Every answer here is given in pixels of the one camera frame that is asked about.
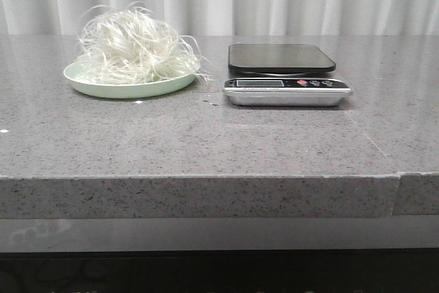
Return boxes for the white vermicelli noodle bundle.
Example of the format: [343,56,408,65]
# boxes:
[74,1,213,85]

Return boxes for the black silver kitchen scale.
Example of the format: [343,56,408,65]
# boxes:
[223,44,351,107]

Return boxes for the pale green round plate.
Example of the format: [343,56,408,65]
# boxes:
[63,63,195,99]

